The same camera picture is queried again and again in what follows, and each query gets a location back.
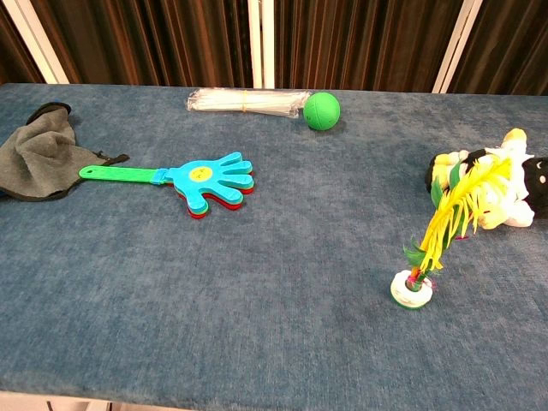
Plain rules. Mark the blue velvet tablecloth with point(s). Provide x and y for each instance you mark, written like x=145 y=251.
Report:
x=274 y=278

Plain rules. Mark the green rubber ball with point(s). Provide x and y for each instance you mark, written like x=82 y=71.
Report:
x=322 y=111

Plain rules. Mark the clear bag of white straws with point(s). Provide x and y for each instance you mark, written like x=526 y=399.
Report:
x=240 y=102

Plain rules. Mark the yellow green feather shuttlecock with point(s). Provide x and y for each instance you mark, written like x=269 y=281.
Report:
x=445 y=222

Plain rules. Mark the dark brown pleated curtain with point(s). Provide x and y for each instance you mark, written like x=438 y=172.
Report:
x=162 y=38

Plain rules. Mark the black white yellow plush doll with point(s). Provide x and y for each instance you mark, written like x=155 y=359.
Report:
x=505 y=205

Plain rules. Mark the grey cloth black edging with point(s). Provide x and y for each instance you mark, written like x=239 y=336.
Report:
x=38 y=158

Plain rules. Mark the white upright frame post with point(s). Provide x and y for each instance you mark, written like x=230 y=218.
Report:
x=261 y=43

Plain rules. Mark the white slanted frame post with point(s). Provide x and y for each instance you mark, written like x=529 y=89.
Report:
x=32 y=38
x=456 y=47

